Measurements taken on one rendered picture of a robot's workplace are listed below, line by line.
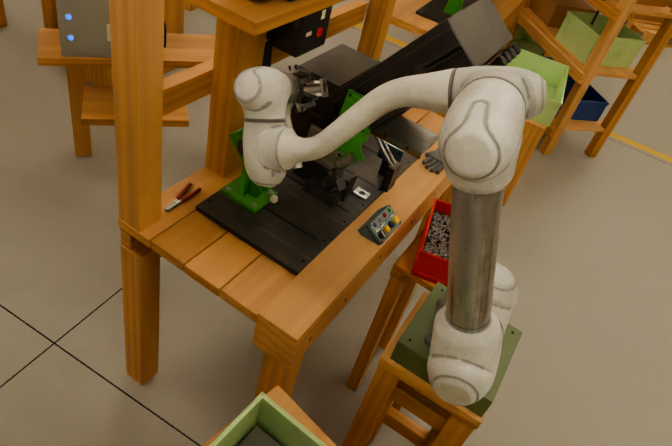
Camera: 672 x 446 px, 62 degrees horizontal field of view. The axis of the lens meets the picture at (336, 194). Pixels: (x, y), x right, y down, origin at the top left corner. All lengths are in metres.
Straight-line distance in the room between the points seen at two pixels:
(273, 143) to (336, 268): 0.57
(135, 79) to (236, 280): 0.64
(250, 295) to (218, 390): 0.90
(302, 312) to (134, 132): 0.68
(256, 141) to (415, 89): 0.41
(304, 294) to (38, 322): 1.41
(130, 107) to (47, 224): 1.67
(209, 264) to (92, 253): 1.32
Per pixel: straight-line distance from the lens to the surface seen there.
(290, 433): 1.43
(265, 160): 1.37
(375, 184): 2.14
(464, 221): 1.13
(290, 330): 1.60
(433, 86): 1.21
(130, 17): 1.44
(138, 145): 1.62
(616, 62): 4.63
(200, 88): 1.86
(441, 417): 1.77
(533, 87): 1.16
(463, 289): 1.25
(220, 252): 1.78
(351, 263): 1.80
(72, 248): 3.03
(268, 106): 1.36
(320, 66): 2.08
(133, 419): 2.47
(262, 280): 1.72
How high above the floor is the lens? 2.18
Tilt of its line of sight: 39 degrees down
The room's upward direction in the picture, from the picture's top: 15 degrees clockwise
